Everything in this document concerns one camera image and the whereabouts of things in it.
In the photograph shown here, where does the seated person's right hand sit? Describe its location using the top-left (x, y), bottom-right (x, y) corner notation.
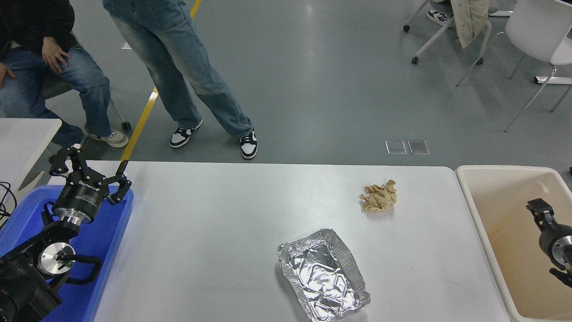
top-left (0, 63), bottom-right (17, 88)

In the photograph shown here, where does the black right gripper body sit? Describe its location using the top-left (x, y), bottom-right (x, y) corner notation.
top-left (538, 223), bottom-right (572, 260)

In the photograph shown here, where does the white plastic chair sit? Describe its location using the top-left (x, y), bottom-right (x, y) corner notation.
top-left (456, 0), bottom-right (572, 132)

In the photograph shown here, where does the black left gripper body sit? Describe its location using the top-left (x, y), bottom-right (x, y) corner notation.
top-left (52, 177), bottom-right (110, 223)

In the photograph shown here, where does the seated person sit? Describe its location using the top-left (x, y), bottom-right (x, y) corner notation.
top-left (0, 0), bottom-right (129, 148)

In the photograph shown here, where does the beige coat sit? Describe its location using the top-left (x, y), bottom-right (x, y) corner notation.
top-left (450, 0), bottom-right (491, 49)

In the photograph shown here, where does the seated person's left hand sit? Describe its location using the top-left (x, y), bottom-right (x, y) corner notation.
top-left (41, 37), bottom-right (71, 73)

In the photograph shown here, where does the blue plastic tray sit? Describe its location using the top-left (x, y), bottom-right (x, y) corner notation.
top-left (0, 186), bottom-right (134, 322)

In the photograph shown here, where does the standing person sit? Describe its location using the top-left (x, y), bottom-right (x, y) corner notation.
top-left (102, 0), bottom-right (258, 160)

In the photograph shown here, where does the silver foil tray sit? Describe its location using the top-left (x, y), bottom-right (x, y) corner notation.
top-left (277, 228), bottom-right (371, 322)

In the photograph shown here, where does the tan paper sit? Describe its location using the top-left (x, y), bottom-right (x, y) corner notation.
top-left (359, 179), bottom-right (398, 213)

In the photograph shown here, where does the large pale bin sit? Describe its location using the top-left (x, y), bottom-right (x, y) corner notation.
top-left (454, 165), bottom-right (572, 322)

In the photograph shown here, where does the white side table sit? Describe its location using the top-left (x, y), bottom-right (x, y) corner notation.
top-left (0, 118), bottom-right (63, 208)

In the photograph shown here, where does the grey office chair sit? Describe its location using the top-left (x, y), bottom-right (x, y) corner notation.
top-left (40, 72), bottom-right (132, 150)

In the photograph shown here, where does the person with white shoes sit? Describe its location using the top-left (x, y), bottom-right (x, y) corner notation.
top-left (426, 9), bottom-right (452, 27)

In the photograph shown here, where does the white furniture base bar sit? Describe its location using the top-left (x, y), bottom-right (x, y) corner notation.
top-left (533, 76), bottom-right (572, 86)

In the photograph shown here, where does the black cable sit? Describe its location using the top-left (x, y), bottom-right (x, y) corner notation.
top-left (0, 181), bottom-right (17, 229)

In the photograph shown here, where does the white rolling chair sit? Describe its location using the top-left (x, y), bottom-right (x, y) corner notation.
top-left (402, 0), bottom-right (513, 65)

